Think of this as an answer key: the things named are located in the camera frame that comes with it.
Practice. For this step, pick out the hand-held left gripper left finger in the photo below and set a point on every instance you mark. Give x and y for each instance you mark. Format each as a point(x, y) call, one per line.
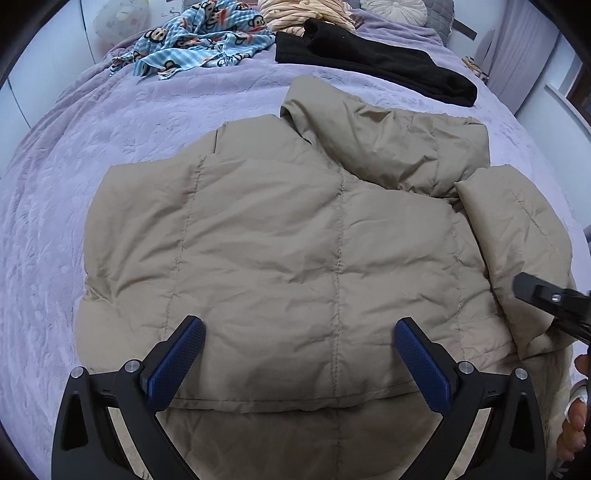
point(178, 355)

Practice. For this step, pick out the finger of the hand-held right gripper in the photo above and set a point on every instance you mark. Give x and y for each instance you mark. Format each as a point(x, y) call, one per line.
point(568, 309)

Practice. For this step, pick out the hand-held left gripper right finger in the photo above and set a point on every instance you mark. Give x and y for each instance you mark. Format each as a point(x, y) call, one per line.
point(420, 360)

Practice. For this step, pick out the beige puffer jacket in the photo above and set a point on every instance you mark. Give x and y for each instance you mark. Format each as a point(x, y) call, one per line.
point(277, 254)

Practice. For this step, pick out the person's right hand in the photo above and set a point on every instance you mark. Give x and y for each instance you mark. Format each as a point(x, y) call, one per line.
point(572, 420)

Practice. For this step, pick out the dark framed window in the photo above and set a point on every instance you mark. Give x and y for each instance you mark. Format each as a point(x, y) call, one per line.
point(582, 90)

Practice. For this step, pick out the purple embossed bed blanket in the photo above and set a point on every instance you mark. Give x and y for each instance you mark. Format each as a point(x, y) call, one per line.
point(92, 138)

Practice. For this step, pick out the small bedside clutter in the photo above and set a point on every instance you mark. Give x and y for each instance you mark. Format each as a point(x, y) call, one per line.
point(475, 68)

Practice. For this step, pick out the purple grey curtain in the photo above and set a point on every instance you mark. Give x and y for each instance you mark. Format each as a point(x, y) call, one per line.
point(517, 50)

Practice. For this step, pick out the black garment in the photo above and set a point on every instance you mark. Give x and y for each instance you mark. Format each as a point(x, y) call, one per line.
point(369, 55)

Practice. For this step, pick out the blue monkey print cloth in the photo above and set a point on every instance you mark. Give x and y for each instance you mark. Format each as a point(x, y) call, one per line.
point(207, 41)

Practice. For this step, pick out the grey quilted pillow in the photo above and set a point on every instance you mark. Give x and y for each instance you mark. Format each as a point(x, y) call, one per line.
point(438, 16)

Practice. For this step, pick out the round white cushion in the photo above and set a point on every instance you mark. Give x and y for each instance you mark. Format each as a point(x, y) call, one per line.
point(397, 9)

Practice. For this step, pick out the beige striped cloth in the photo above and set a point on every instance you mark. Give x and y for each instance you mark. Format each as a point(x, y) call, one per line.
point(286, 14)

